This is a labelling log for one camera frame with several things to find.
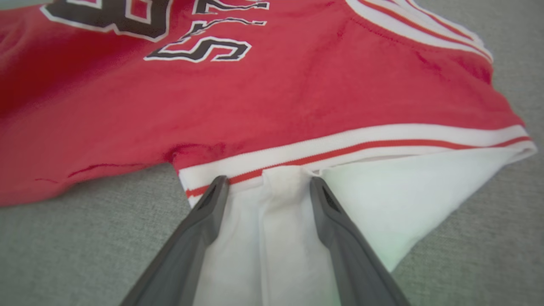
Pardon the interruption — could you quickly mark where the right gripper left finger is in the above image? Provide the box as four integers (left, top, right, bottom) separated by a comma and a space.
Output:
121, 176, 230, 306

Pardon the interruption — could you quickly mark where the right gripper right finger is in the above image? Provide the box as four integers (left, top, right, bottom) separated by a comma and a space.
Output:
309, 176, 411, 306

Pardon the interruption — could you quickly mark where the red white basketball jersey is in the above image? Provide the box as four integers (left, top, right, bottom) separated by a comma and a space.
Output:
0, 0, 537, 306

